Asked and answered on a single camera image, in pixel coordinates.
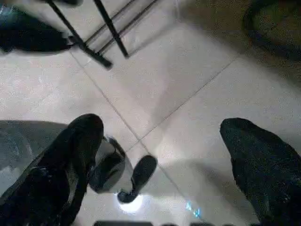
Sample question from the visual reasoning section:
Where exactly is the black shoe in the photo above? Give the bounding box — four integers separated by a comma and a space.
0, 5, 76, 53

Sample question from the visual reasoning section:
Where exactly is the dark round ring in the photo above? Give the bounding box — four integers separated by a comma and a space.
242, 0, 301, 59

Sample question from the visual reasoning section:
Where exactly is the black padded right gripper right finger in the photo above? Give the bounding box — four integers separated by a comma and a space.
220, 118, 301, 226

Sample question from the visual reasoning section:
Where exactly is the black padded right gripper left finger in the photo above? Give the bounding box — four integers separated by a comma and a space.
0, 114, 104, 226

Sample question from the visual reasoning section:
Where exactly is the black metal stand frame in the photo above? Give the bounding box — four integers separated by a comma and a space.
46, 0, 160, 69

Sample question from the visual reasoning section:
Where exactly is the silver robot thigh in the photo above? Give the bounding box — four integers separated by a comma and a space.
0, 120, 71, 197

